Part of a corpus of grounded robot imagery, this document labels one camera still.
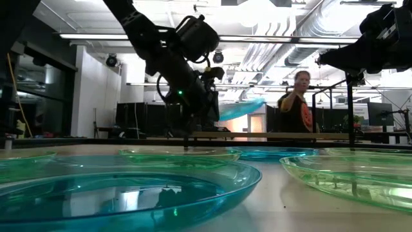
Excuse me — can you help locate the black monitor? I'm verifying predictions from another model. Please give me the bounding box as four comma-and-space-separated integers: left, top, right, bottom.
367, 102, 395, 127

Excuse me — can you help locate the plant with red flowers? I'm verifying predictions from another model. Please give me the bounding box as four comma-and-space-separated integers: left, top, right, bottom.
342, 114, 363, 131

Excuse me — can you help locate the black partition wall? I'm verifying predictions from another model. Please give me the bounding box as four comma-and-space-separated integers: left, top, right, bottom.
115, 102, 181, 138

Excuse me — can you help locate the wooden shelf with black posts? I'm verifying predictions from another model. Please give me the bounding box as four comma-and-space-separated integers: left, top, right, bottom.
182, 72, 366, 151

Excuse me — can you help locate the black aluminium rig frame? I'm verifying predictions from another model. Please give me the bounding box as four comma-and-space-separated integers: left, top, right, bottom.
0, 137, 412, 150

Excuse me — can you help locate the silver air duct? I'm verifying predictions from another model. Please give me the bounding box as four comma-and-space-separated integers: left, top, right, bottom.
285, 0, 364, 67

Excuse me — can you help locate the transparent green plastic plate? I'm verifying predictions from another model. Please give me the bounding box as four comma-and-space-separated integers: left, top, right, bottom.
279, 155, 412, 215
324, 147, 412, 158
118, 147, 243, 169
0, 150, 58, 183

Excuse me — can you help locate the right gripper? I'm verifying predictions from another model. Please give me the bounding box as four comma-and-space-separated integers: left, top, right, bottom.
317, 1, 412, 73

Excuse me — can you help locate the thin black stand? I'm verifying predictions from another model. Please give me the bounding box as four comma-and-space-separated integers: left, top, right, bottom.
92, 108, 100, 139

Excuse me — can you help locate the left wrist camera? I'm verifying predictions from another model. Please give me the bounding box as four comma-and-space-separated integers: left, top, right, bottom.
209, 66, 225, 81

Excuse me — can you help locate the transparent blue plastic plate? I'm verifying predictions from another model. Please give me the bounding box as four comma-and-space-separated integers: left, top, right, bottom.
218, 97, 267, 122
0, 155, 263, 232
230, 146, 320, 163

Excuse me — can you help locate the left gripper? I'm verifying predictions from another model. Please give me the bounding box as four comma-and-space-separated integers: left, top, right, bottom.
160, 69, 222, 125

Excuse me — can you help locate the yellow cable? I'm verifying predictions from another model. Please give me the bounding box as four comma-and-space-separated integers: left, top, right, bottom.
5, 52, 34, 139

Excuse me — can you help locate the person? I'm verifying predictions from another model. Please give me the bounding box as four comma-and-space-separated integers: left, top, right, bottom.
277, 70, 315, 133

